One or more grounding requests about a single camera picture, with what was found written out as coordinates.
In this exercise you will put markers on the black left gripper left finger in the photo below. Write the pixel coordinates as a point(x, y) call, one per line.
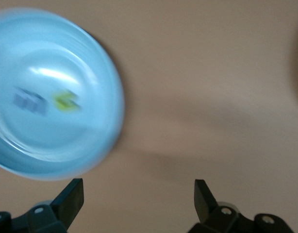
point(71, 199)

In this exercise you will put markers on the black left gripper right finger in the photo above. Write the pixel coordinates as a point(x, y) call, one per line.
point(202, 201)

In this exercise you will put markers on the green letter u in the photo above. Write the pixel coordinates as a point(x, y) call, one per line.
point(64, 103)

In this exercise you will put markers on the blue letter E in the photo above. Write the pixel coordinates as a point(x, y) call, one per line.
point(28, 102)

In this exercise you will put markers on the blue plate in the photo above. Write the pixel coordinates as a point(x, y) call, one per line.
point(66, 136)

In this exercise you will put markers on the brown table mat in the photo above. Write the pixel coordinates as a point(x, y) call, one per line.
point(187, 97)

